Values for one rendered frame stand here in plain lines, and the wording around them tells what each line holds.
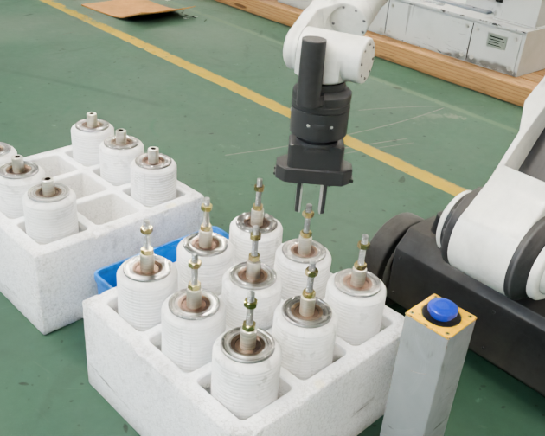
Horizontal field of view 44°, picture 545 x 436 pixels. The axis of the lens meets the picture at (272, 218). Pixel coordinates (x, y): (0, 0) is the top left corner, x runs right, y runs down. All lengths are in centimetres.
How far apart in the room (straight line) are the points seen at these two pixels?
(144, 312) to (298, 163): 33
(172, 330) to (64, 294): 40
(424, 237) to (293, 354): 44
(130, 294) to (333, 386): 34
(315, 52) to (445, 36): 218
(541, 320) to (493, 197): 24
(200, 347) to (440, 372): 34
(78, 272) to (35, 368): 19
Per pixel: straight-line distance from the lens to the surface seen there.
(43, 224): 131
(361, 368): 107
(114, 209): 149
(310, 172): 105
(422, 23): 317
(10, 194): 140
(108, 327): 110
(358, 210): 183
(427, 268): 132
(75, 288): 136
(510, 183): 112
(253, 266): 105
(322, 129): 100
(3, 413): 124
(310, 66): 95
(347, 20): 107
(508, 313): 125
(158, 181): 140
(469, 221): 110
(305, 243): 113
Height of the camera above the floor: 86
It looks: 30 degrees down
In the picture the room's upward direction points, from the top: 5 degrees clockwise
